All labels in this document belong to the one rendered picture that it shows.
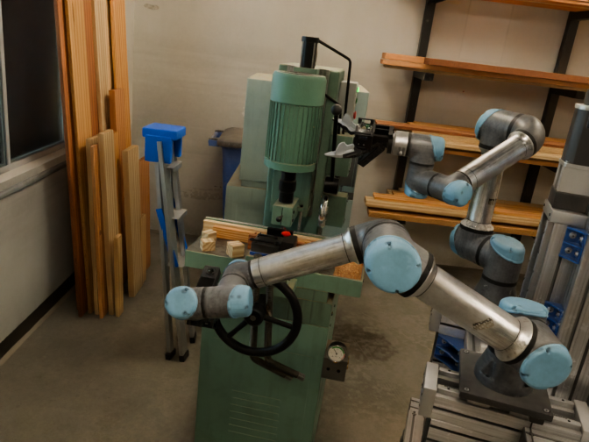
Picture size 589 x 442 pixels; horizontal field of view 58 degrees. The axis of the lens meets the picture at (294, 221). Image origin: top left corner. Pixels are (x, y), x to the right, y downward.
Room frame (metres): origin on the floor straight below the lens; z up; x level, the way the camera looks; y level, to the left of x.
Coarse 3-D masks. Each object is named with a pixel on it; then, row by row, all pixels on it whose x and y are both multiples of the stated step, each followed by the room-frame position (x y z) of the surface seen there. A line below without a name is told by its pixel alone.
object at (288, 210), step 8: (296, 200) 1.81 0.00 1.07; (280, 208) 1.72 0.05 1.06; (288, 208) 1.71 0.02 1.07; (296, 208) 1.80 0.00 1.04; (272, 216) 1.72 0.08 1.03; (288, 216) 1.71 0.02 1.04; (296, 216) 1.83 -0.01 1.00; (272, 224) 1.72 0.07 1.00; (280, 224) 1.72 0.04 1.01; (288, 224) 1.71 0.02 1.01
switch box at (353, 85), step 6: (342, 84) 2.02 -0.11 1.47; (354, 84) 2.01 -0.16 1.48; (342, 90) 2.02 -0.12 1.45; (354, 90) 2.01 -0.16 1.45; (342, 96) 2.02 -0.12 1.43; (348, 96) 2.01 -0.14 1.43; (354, 96) 2.01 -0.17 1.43; (342, 102) 2.01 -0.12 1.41; (348, 102) 2.01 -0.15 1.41; (354, 102) 2.01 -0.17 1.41; (342, 108) 2.01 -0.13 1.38; (348, 108) 2.01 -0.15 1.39; (354, 108) 2.07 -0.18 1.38; (342, 114) 2.01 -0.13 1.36
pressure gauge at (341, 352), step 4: (332, 344) 1.52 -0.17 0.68; (336, 344) 1.51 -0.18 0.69; (340, 344) 1.52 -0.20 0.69; (328, 348) 1.52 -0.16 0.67; (332, 348) 1.51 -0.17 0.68; (336, 348) 1.50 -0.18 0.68; (340, 348) 1.50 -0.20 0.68; (344, 348) 1.51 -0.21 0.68; (328, 352) 1.51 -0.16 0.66; (332, 352) 1.51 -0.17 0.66; (336, 352) 1.50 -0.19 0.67; (340, 352) 1.50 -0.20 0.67; (344, 352) 1.50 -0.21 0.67; (328, 356) 1.50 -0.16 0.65; (332, 356) 1.51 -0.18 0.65; (336, 356) 1.50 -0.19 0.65; (340, 356) 1.50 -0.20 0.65; (344, 356) 1.50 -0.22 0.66; (332, 360) 1.50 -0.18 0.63; (336, 360) 1.50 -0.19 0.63; (340, 360) 1.50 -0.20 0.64
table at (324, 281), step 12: (216, 240) 1.76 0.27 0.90; (228, 240) 1.77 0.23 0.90; (192, 252) 1.64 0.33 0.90; (204, 252) 1.64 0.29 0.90; (216, 252) 1.66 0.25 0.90; (192, 264) 1.64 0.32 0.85; (204, 264) 1.63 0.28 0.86; (216, 264) 1.63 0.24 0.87; (228, 264) 1.62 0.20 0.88; (300, 276) 1.59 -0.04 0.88; (312, 276) 1.58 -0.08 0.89; (324, 276) 1.58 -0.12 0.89; (336, 276) 1.57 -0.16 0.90; (264, 288) 1.51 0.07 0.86; (276, 288) 1.50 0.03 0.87; (312, 288) 1.58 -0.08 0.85; (324, 288) 1.58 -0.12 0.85; (336, 288) 1.57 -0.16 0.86; (348, 288) 1.57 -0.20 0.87; (360, 288) 1.56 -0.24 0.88
